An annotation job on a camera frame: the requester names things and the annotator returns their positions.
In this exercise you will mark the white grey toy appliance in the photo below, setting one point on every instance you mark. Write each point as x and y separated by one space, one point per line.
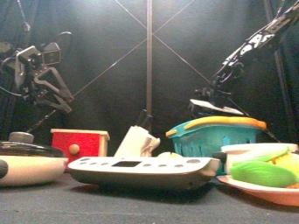
145 172

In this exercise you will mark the glass pot lid grey knob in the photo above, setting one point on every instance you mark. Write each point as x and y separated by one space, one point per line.
27 147

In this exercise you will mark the green toy leaf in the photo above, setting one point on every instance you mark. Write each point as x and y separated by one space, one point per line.
264 174

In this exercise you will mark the vertical metal frame pole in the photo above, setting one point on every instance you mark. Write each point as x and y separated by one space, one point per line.
149 58

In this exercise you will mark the pink plate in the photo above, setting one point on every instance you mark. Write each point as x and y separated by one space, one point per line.
269 194

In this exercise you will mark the white toy knife block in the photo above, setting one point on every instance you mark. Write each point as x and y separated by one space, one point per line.
134 144

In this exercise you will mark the red wooden drawer box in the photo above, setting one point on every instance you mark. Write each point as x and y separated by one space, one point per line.
83 144

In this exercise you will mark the light green toy slice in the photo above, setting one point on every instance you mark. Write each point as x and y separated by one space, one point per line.
265 156

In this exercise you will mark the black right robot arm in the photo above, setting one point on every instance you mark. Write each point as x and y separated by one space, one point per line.
253 43

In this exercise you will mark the white toy pot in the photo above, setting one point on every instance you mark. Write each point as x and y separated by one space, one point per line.
31 170

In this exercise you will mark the pale yellow toy food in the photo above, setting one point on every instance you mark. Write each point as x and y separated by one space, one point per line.
170 154

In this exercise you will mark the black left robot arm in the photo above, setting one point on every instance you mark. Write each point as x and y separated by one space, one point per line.
7 62

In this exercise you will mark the yellow toy corn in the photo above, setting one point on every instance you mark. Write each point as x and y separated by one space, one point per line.
288 162

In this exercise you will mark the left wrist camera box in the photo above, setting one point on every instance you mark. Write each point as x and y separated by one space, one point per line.
51 54

